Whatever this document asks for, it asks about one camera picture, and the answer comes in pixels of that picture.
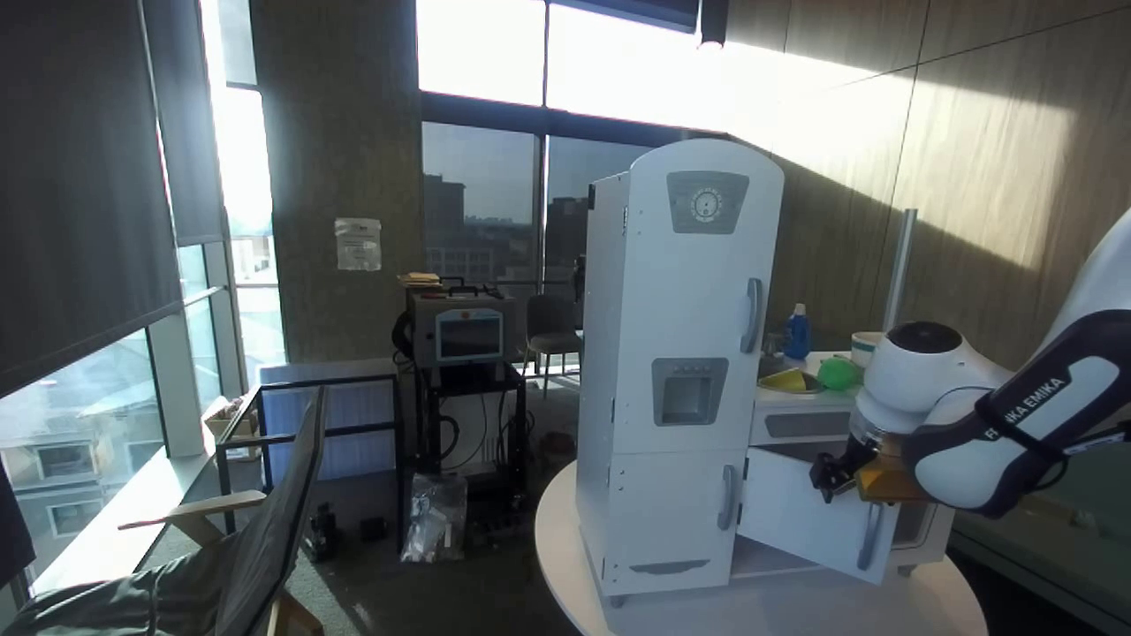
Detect white under-sink cabinet door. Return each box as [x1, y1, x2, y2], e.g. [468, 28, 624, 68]
[737, 448, 898, 582]

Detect white bowl teal stripe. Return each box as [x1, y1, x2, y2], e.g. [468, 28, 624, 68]
[853, 332, 884, 359]

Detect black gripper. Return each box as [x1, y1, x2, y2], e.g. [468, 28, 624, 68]
[809, 438, 878, 501]

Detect paper notice on pillar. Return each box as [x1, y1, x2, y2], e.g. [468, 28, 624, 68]
[335, 218, 381, 274]

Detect yellow toy in sink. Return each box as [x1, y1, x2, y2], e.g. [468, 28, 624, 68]
[759, 369, 809, 393]

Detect white fridge door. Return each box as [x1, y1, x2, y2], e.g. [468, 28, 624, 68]
[597, 452, 742, 599]

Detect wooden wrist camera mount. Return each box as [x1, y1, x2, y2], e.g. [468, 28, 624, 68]
[856, 458, 922, 505]

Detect tall white cabinet door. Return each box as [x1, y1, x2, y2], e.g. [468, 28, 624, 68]
[597, 140, 783, 452]

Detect blue bottle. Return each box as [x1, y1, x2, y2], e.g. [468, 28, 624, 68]
[782, 306, 809, 363]

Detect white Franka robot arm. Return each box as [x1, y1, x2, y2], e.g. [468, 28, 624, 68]
[809, 213, 1131, 516]

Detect white toy kitchen cabinet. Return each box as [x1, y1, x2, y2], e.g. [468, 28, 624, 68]
[575, 140, 954, 601]

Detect black metal cart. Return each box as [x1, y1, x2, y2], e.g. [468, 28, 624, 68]
[403, 363, 529, 545]

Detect clear plastic bag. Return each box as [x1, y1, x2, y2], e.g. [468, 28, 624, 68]
[399, 473, 468, 565]

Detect grey monitor device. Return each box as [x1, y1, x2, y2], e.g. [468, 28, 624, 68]
[409, 291, 512, 369]

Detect green ball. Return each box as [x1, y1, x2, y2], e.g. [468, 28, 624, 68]
[818, 359, 861, 393]

